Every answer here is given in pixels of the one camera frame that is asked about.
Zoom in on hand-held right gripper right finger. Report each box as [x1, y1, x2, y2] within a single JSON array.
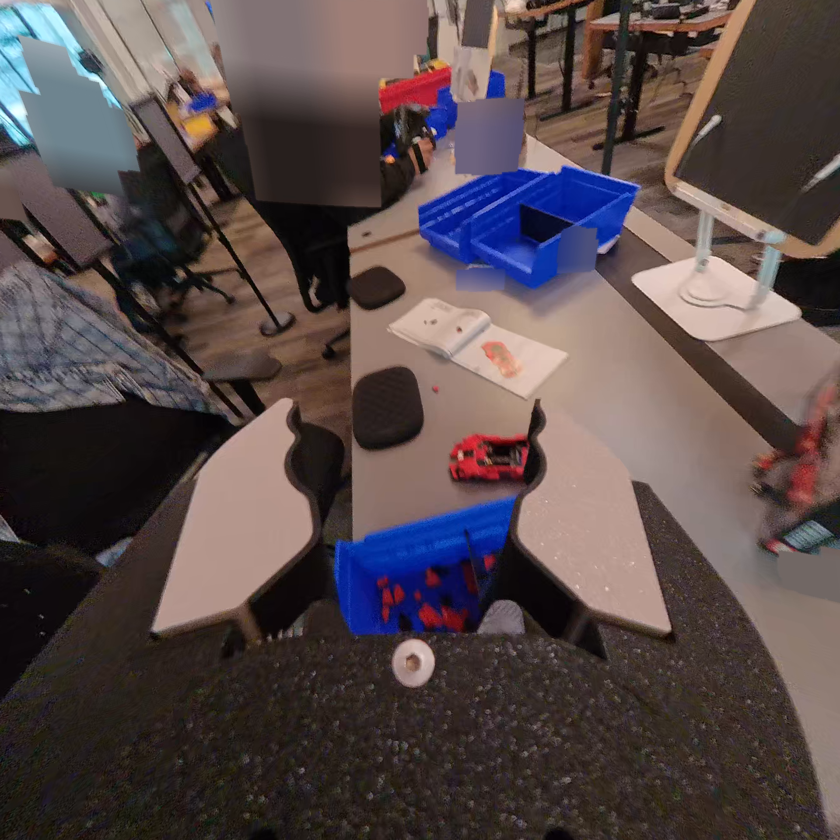
[[505, 397, 675, 644]]

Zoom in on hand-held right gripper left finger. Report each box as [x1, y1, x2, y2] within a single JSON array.
[[151, 397, 324, 645]]

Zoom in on red lego car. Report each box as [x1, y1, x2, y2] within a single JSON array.
[[449, 433, 530, 484]]

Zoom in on blue bin with lego pieces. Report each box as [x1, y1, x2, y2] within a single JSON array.
[[334, 495, 519, 636]]

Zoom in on pile of red lego pieces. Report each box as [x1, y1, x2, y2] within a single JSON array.
[[375, 554, 500, 632]]

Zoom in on lego instruction booklet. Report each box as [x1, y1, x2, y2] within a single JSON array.
[[387, 297, 569, 400]]

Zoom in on red and black lego model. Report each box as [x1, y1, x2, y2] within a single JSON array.
[[750, 373, 840, 559]]

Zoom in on black chair armrest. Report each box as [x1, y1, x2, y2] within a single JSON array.
[[202, 353, 284, 421]]

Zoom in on person's black pants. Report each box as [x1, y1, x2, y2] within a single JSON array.
[[0, 392, 249, 559]]

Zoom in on large black cushion pad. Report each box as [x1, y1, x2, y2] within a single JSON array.
[[352, 366, 424, 452]]

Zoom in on person's plaid shirt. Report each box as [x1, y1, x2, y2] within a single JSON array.
[[0, 261, 227, 416]]

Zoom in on white screen stand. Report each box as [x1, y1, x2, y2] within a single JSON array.
[[630, 203, 803, 342]]

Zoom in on small black cushion pad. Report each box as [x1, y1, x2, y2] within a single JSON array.
[[347, 265, 407, 311]]

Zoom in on black office chair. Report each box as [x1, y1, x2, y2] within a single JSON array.
[[107, 197, 236, 311]]

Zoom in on blue bin with black divider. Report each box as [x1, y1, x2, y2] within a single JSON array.
[[469, 165, 641, 290]]

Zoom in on empty blue storage bin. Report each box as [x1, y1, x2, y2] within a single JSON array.
[[418, 168, 572, 254]]

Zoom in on small blue storage bin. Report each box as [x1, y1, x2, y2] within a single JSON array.
[[436, 70, 507, 140]]

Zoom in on wood-framed black screen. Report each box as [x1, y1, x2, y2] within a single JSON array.
[[663, 0, 840, 261]]

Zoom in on red storage bin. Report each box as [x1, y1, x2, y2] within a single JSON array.
[[378, 66, 454, 116]]

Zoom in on white printed box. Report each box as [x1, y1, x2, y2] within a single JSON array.
[[452, 45, 494, 103]]

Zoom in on wooden desk with black legs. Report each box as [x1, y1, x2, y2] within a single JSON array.
[[495, 0, 595, 114], [586, 0, 746, 177]]

